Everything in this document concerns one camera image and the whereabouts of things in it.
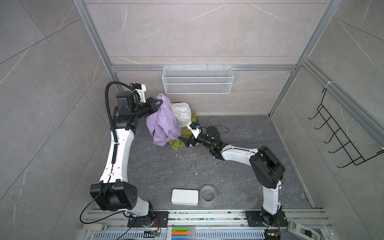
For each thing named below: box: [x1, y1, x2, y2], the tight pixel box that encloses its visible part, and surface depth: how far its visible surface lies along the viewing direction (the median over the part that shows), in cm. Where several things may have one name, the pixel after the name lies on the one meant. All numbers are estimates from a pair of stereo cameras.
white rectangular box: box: [171, 189, 199, 206], surface depth 78 cm
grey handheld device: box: [287, 220, 321, 240], surface depth 69 cm
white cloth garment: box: [170, 102, 192, 128], surface depth 103 cm
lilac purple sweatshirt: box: [146, 94, 182, 147], surface depth 77 cm
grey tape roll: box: [199, 184, 217, 202], surface depth 83 cm
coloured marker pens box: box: [171, 225, 196, 240], surface depth 70 cm
